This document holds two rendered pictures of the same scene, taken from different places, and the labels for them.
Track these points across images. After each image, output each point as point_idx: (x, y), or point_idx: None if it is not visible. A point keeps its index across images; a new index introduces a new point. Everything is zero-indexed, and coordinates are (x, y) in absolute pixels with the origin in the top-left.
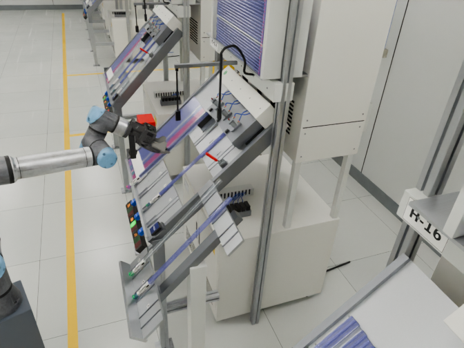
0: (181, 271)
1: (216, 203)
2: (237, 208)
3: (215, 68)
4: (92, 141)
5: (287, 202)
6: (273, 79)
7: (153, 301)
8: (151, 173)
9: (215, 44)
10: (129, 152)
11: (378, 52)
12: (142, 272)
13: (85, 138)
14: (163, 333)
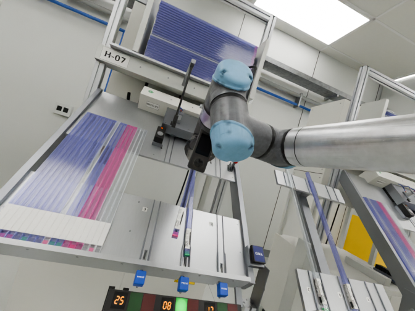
0: (322, 254)
1: (301, 181)
2: None
3: (93, 86)
4: (266, 123)
5: (202, 203)
6: (249, 100)
7: (364, 289)
8: (121, 219)
9: (117, 59)
10: (203, 161)
11: None
12: (327, 290)
13: (248, 118)
14: None
